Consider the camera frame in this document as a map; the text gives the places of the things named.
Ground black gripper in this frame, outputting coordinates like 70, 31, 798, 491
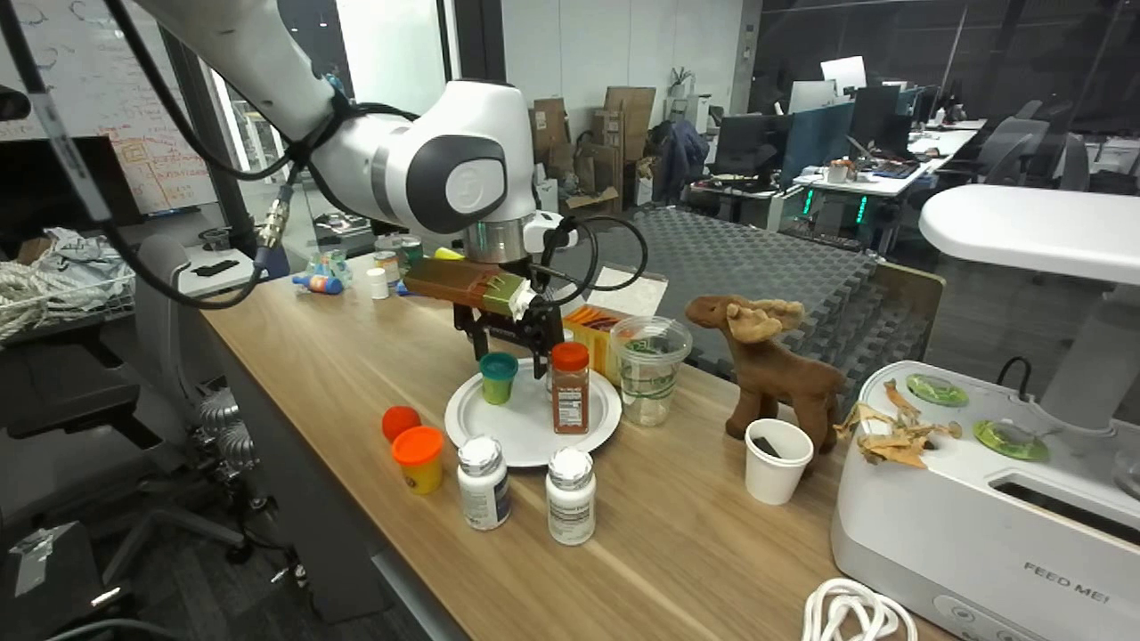
452, 294, 570, 380

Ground teal lid dough can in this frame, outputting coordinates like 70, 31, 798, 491
478, 348, 521, 408

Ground spice bottle orange cap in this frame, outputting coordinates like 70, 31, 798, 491
548, 343, 596, 437

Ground white paper plate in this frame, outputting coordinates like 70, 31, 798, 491
443, 360, 628, 469

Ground red plush ball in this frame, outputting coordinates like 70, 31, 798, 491
379, 401, 426, 445

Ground orange lid yellow dough can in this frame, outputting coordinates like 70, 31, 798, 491
389, 425, 447, 496

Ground white pill bottle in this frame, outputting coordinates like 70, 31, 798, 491
540, 445, 598, 550
452, 436, 515, 533

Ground small colourful toy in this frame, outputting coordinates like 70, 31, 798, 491
287, 266, 349, 300

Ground grey foam floor mat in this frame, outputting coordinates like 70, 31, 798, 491
544, 205, 947, 396

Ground stacked cardboard boxes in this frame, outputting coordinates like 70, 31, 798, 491
527, 81, 660, 228

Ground brown moose plush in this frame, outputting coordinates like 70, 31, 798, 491
683, 291, 846, 455

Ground white side table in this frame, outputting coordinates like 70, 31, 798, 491
173, 243, 272, 304

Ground white paper cup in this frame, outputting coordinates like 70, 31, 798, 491
742, 417, 817, 509

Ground black stand pole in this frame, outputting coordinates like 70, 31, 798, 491
158, 31, 259, 252

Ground brown dried plant pieces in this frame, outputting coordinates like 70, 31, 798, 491
843, 380, 959, 469

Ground white office desk green legs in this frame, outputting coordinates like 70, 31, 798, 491
789, 122, 989, 243

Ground dark panel tan edge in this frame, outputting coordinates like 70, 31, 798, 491
870, 260, 950, 360

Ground white computer monitor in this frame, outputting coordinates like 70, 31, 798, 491
817, 52, 870, 98

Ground pile of light cloth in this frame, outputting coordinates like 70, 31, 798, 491
0, 225, 138, 348

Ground white countertop appliance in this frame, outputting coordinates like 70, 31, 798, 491
825, 357, 1140, 641

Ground white arched lamp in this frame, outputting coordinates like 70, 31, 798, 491
917, 182, 1140, 430

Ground grey background office chair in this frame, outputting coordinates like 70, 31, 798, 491
976, 114, 1054, 182

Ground coiled white cable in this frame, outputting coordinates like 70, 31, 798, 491
798, 576, 918, 641

